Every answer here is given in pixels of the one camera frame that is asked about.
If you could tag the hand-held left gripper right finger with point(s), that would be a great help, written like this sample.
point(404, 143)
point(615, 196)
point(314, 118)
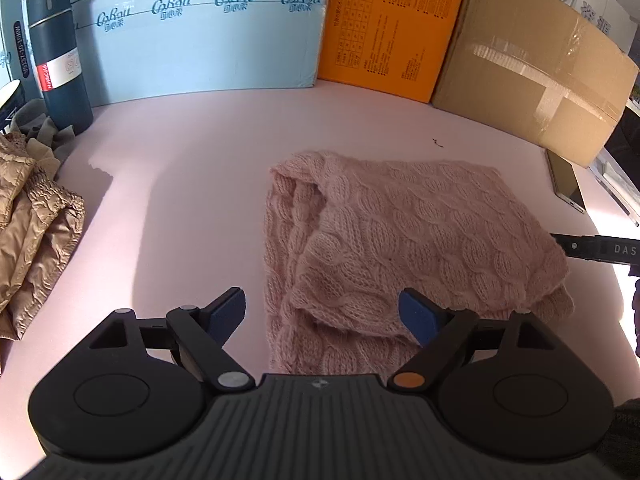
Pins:
point(418, 318)

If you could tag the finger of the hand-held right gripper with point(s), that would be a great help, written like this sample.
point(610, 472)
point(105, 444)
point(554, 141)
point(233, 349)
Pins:
point(575, 246)

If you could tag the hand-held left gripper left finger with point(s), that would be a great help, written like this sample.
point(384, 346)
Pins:
point(227, 311)

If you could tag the gold smartphone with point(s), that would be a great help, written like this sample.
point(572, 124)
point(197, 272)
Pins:
point(567, 182)

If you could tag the small dark thread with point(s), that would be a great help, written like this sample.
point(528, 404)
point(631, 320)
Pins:
point(439, 142)

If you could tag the brown cardboard box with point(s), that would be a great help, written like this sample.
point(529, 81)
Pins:
point(530, 60)

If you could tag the tan quilted jacket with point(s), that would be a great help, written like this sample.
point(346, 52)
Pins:
point(35, 230)

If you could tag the grey cloth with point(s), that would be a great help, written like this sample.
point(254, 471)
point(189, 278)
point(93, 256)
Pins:
point(42, 135)

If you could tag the light blue printed carton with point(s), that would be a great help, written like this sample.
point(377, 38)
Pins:
point(200, 45)

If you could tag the orange printed box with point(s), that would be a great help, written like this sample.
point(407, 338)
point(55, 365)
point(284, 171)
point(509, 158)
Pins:
point(390, 30)

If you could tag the dark teal thermos bottle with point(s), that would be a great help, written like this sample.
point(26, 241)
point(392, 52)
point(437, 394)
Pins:
point(60, 75)

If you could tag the black and white cup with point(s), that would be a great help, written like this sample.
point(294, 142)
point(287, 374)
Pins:
point(9, 102)

